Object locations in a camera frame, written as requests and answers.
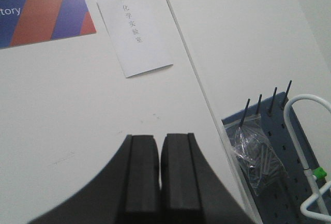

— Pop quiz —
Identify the white paper sign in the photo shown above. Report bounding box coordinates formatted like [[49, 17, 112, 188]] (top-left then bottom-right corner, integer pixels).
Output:
[[97, 0, 173, 78]]

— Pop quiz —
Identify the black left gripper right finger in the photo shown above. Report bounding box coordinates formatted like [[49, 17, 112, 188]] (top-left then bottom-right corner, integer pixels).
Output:
[[161, 133, 253, 223]]

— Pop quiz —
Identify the blue grey pegboard rack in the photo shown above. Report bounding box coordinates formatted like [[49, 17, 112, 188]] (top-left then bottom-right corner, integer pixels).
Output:
[[222, 92, 321, 223]]

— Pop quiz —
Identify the white wire holder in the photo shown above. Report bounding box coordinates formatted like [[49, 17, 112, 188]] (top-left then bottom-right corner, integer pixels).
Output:
[[283, 94, 330, 223]]

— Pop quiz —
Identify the clear plastic bag of pegs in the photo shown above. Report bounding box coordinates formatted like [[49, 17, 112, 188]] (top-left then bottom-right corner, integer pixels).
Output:
[[225, 114, 288, 196]]

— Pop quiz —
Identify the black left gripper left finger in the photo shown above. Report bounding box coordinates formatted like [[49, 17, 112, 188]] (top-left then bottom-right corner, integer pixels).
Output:
[[31, 135, 160, 223]]

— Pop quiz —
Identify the blue red wall poster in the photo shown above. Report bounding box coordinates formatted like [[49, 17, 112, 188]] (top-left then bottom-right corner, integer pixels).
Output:
[[1, 0, 96, 48]]

